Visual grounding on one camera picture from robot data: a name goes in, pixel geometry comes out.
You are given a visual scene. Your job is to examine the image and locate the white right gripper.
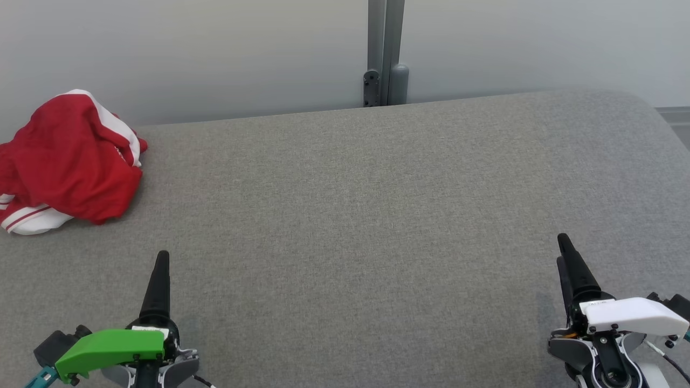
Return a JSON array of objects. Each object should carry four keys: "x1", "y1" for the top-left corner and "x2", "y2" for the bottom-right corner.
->
[{"x1": 556, "y1": 233, "x2": 690, "y2": 338}]

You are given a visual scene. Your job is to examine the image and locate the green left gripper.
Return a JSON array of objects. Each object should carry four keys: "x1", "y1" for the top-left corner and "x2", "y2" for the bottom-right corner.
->
[{"x1": 55, "y1": 251, "x2": 180, "y2": 385}]

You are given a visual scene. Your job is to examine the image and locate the red basketball jersey white sleeves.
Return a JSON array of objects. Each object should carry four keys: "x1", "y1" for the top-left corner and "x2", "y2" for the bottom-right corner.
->
[{"x1": 0, "y1": 141, "x2": 144, "y2": 236}]

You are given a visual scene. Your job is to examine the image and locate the left cable with teal plug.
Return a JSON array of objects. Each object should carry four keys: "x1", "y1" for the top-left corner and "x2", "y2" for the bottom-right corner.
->
[{"x1": 24, "y1": 366, "x2": 59, "y2": 388}]

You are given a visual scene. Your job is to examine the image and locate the grey cylinder at post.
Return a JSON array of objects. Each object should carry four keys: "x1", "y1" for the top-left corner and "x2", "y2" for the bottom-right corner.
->
[{"x1": 389, "y1": 64, "x2": 410, "y2": 106}]

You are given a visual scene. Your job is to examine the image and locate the dark grey post bracket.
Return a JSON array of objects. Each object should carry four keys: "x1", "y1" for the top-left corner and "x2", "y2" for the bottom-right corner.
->
[{"x1": 363, "y1": 70, "x2": 381, "y2": 107}]

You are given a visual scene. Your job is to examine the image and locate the grey metal post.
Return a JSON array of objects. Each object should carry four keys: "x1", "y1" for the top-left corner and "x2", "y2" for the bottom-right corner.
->
[{"x1": 368, "y1": 0, "x2": 406, "y2": 107}]

